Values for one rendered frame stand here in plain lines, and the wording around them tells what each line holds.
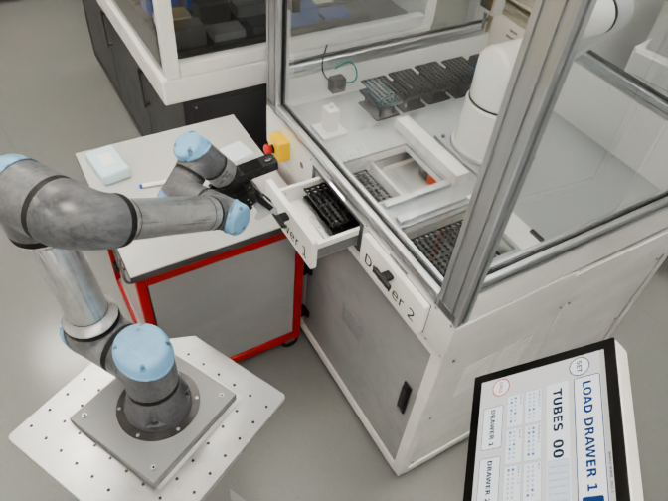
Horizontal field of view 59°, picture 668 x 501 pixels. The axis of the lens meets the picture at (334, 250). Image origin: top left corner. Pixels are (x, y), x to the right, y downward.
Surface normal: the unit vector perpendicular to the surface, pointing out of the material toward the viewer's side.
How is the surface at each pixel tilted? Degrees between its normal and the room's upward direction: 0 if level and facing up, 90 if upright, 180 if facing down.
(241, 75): 90
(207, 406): 4
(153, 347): 5
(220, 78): 90
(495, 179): 90
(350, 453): 0
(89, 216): 53
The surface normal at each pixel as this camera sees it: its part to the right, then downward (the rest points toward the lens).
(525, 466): -0.69, -0.61
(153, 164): 0.07, -0.69
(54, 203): 0.18, -0.22
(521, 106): -0.86, 0.32
